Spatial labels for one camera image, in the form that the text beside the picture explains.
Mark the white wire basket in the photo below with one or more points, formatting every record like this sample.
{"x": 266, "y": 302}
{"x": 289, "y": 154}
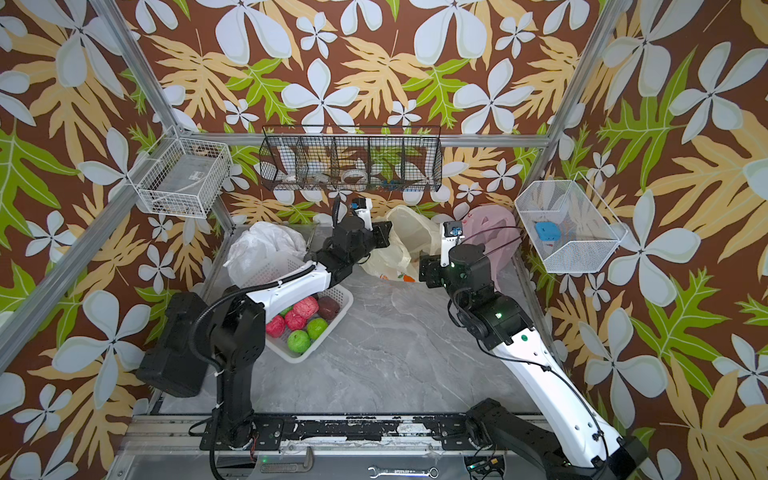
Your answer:
{"x": 591, "y": 231}
{"x": 181, "y": 175}

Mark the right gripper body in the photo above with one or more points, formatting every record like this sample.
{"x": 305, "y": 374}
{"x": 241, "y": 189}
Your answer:
{"x": 439, "y": 276}

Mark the yellow orange-print plastic bag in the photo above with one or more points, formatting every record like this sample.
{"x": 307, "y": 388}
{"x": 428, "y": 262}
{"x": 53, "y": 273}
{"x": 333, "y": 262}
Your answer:
{"x": 412, "y": 235}

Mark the black tool case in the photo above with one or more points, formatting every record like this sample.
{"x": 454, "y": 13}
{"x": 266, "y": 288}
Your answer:
{"x": 170, "y": 366}

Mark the black wire wall basket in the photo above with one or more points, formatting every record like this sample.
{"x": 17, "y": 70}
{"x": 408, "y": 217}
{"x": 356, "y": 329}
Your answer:
{"x": 351, "y": 157}

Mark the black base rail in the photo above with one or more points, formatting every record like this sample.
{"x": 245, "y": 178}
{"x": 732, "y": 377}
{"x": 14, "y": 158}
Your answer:
{"x": 273, "y": 432}

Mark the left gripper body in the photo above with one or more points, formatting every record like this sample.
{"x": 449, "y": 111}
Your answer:
{"x": 367, "y": 242}

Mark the white plastic bag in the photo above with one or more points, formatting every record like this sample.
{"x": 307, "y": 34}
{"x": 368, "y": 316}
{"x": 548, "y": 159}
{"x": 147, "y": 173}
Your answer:
{"x": 256, "y": 248}

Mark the pink apple-print plastic bag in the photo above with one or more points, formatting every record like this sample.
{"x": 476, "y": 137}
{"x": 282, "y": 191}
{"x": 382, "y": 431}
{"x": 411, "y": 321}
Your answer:
{"x": 495, "y": 227}

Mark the white wire basket right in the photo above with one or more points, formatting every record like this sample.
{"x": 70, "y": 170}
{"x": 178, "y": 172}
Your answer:
{"x": 591, "y": 231}

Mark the blue object in basket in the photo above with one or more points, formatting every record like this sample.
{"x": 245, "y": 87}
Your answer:
{"x": 548, "y": 231}

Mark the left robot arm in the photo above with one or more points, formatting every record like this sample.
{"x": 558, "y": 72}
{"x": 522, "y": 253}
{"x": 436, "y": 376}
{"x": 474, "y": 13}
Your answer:
{"x": 230, "y": 334}

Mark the white wire basket left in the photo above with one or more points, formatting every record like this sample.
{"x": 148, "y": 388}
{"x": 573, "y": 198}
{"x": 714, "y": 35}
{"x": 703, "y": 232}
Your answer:
{"x": 181, "y": 175}

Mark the silver wrench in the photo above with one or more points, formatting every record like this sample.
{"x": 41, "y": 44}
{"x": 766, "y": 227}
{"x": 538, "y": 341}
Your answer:
{"x": 375, "y": 472}

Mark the aluminium frame post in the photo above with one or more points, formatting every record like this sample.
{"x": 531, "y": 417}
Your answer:
{"x": 557, "y": 50}

